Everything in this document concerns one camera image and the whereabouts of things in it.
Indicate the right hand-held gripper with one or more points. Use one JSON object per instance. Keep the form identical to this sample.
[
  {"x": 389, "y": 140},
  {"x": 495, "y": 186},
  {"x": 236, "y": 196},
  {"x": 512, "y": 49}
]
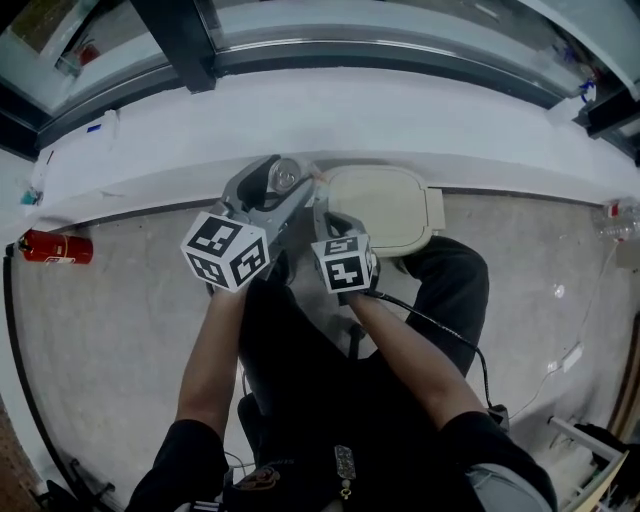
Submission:
[{"x": 345, "y": 267}]

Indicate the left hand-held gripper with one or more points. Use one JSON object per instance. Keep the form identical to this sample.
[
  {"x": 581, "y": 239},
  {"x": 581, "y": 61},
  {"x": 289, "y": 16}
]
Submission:
[{"x": 225, "y": 255}]

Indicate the silver aluminium drink can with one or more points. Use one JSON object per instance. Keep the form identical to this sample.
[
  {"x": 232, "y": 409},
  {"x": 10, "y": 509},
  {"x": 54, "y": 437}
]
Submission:
[{"x": 285, "y": 175}]

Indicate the beige bin with lid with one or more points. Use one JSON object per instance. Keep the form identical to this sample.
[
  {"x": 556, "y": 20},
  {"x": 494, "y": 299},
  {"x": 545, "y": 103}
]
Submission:
[{"x": 385, "y": 200}]

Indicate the person's left forearm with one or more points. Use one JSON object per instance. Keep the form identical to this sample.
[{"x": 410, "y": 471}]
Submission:
[{"x": 210, "y": 365}]

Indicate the person's right forearm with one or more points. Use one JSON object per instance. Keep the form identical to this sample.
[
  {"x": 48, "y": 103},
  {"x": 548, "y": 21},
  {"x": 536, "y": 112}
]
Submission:
[{"x": 415, "y": 360}]

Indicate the person's black shorts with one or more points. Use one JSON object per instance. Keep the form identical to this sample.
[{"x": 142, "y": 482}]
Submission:
[{"x": 310, "y": 380}]

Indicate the small blue object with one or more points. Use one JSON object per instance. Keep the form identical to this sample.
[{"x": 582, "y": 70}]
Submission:
[{"x": 95, "y": 128}]

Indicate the red fire extinguisher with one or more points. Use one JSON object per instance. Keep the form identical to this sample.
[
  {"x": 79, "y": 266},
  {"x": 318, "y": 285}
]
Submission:
[{"x": 55, "y": 248}]

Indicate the small teal cup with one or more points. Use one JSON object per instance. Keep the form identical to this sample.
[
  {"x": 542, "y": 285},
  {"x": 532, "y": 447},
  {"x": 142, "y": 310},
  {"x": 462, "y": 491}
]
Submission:
[{"x": 31, "y": 196}]

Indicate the white power adapter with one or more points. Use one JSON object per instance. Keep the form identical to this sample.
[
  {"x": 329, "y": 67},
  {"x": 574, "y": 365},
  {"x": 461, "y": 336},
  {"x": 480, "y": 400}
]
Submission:
[{"x": 567, "y": 357}]

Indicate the clear plastic bottle red cap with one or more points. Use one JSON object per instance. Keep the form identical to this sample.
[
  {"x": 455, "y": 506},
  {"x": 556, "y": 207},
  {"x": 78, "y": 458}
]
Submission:
[{"x": 622, "y": 220}]

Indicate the person's black shirt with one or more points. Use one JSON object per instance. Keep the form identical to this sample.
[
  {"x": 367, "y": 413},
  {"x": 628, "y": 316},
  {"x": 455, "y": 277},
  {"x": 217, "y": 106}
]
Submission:
[{"x": 185, "y": 475}]

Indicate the black office chair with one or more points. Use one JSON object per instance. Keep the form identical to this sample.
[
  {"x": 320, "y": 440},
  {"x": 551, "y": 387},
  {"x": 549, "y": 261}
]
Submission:
[{"x": 85, "y": 485}]

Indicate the black window frame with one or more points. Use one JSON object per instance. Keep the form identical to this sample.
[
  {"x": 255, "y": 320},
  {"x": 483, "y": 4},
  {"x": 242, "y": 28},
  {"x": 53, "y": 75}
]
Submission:
[{"x": 185, "y": 50}]

